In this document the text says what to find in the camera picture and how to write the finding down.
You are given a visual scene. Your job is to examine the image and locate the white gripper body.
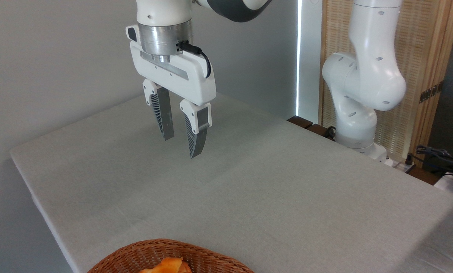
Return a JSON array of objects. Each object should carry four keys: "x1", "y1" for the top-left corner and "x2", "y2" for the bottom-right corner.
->
[{"x1": 126, "y1": 25, "x2": 217, "y2": 107}]

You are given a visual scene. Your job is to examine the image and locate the ribbed gripper finger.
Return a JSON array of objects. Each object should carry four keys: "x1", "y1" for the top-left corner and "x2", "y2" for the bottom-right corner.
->
[
  {"x1": 142, "y1": 79, "x2": 175, "y2": 141},
  {"x1": 179, "y1": 99, "x2": 212, "y2": 159}
]

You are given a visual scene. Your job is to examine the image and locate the golden bread roll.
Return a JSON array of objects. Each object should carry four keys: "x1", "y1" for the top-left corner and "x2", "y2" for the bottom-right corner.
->
[{"x1": 138, "y1": 257, "x2": 192, "y2": 273}]

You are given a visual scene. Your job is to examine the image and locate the grey tablecloth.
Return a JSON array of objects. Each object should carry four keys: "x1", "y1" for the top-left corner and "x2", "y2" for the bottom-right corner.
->
[{"x1": 9, "y1": 92, "x2": 453, "y2": 273}]

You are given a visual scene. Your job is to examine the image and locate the dark wooden table edge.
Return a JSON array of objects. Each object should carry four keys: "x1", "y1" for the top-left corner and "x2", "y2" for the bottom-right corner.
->
[{"x1": 287, "y1": 116, "x2": 335, "y2": 141}]

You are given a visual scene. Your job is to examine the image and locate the brown wicker basket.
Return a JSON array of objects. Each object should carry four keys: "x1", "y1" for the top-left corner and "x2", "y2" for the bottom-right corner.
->
[{"x1": 87, "y1": 238, "x2": 255, "y2": 273}]

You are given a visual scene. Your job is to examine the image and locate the wooden slatted folding screen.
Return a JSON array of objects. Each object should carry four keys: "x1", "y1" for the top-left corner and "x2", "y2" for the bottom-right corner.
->
[{"x1": 319, "y1": 0, "x2": 453, "y2": 167}]

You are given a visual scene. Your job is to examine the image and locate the dark metal screen hinge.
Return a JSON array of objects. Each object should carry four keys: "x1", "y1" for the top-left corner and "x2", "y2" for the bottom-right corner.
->
[{"x1": 419, "y1": 80, "x2": 444, "y2": 104}]

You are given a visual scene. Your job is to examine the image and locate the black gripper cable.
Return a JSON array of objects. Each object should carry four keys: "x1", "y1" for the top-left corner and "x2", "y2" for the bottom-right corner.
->
[{"x1": 177, "y1": 41, "x2": 212, "y2": 79}]

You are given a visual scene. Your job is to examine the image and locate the black cable bundle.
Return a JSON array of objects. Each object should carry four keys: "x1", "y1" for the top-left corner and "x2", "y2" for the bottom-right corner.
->
[{"x1": 415, "y1": 145, "x2": 453, "y2": 172}]

